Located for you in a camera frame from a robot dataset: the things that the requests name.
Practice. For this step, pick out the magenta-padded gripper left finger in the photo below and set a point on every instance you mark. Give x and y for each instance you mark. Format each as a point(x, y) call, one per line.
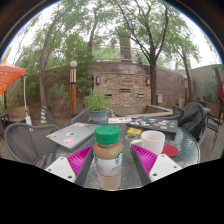
point(79, 160)

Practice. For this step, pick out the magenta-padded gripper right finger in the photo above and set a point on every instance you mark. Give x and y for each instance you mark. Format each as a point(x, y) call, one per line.
point(146, 160)

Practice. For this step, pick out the green-capped coffee drink bottle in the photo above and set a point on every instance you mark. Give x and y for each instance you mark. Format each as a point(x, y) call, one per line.
point(108, 156)

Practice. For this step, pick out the white ceramic mug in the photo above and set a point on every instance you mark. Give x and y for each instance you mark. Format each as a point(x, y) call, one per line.
point(151, 141)

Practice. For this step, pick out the flat round red coaster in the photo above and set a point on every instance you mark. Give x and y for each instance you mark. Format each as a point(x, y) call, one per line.
point(170, 150)

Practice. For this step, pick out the silver laptop with stickers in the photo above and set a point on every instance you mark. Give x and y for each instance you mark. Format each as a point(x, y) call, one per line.
point(71, 135)

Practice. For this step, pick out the yellow card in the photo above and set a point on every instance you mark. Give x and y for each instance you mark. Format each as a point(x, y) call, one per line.
point(134, 131)

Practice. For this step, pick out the black laptop with stickers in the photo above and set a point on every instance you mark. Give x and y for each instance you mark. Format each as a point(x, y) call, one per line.
point(153, 124)

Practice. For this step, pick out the white printed paper sheet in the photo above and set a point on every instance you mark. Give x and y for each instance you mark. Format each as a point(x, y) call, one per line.
point(120, 120)

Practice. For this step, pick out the green plant in blue pot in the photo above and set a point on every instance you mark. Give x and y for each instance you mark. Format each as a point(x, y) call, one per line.
point(99, 116)

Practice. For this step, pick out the blue yellow striped cone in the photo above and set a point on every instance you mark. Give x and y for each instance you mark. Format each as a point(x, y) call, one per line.
point(43, 115)

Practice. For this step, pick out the black jacket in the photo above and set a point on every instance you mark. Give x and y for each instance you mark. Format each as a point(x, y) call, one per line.
point(193, 120)

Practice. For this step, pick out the black metal patio chair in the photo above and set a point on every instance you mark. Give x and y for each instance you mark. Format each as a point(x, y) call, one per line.
point(213, 126)

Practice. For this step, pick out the dark forked tree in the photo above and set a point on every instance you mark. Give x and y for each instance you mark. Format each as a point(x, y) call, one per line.
point(153, 83)

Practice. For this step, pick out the wooden bench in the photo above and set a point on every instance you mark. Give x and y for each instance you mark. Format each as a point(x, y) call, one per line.
point(15, 115)

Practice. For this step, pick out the leaning brown tree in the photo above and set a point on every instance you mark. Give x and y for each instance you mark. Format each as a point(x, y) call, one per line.
point(42, 83)

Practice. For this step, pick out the thin slender tree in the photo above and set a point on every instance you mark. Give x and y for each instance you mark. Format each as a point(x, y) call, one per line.
point(189, 80)

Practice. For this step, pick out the closed dark red umbrella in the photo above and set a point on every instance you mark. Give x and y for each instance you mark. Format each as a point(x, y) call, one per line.
point(220, 86)

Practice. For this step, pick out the orange canopy with white pole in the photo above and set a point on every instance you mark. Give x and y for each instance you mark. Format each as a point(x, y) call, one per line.
point(10, 75)

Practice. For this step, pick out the grey wall utility box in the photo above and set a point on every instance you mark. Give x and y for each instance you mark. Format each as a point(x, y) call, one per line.
point(159, 98)

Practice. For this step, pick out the wooden globe lamp post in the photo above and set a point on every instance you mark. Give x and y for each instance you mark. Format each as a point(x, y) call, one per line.
point(73, 96)
point(185, 93)

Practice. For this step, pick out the black wall lantern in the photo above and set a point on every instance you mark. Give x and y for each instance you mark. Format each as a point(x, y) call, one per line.
point(147, 81)
point(98, 80)

